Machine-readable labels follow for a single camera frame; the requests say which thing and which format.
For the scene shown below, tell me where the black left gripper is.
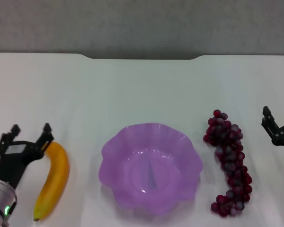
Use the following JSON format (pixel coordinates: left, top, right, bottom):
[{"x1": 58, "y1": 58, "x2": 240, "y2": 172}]
[{"x1": 0, "y1": 122, "x2": 55, "y2": 190}]

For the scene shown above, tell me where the dark red grape bunch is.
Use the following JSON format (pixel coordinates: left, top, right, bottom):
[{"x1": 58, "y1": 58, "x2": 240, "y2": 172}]
[{"x1": 203, "y1": 109, "x2": 253, "y2": 218}]

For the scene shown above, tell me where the purple wavy plastic bowl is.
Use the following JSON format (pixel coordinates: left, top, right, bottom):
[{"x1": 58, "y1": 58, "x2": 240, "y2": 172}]
[{"x1": 98, "y1": 122, "x2": 204, "y2": 216}]

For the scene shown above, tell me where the yellow banana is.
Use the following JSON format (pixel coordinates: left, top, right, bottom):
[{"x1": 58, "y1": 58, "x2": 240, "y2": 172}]
[{"x1": 33, "y1": 141, "x2": 70, "y2": 222}]

